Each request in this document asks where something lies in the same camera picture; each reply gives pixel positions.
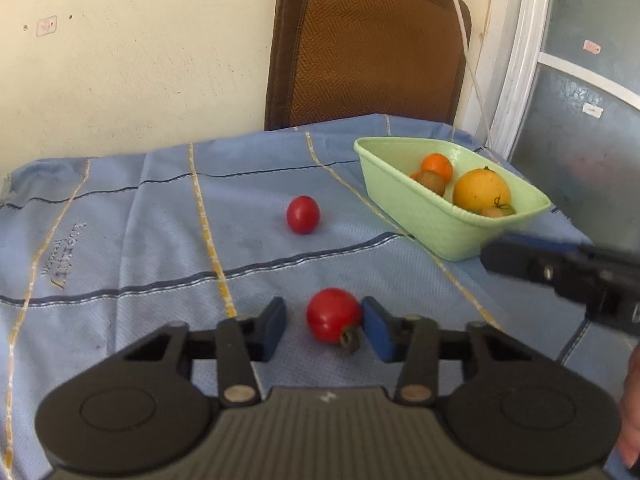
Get blue striped cloth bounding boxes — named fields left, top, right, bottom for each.
left=0, top=114, right=640, bottom=480

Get person's right hand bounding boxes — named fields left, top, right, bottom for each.
left=619, top=345, right=640, bottom=468

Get red tomato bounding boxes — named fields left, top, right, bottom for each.
left=479, top=197, right=517, bottom=218
left=286, top=195, right=321, bottom=235
left=306, top=287, right=363, bottom=353

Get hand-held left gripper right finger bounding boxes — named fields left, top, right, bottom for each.
left=361, top=296, right=531, bottom=406

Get long white power cable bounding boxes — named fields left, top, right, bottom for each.
left=440, top=0, right=498, bottom=150

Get large orange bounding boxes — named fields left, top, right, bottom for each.
left=421, top=153, right=454, bottom=183

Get large yellow citrus fruit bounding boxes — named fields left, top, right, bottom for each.
left=453, top=167, right=512, bottom=212

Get frosted pane with pink sticker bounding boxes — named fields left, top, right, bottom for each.
left=542, top=0, right=640, bottom=86

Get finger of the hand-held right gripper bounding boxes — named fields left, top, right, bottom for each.
left=481, top=232, right=593, bottom=306

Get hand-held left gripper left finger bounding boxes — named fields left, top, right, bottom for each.
left=122, top=296, right=288, bottom=408

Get frosted pane with white sticker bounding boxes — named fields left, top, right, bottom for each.
left=510, top=67, right=640, bottom=266

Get light green plastic basin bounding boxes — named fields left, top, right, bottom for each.
left=353, top=136, right=552, bottom=262

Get small brown round fruit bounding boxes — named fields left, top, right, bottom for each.
left=416, top=170, right=447, bottom=197

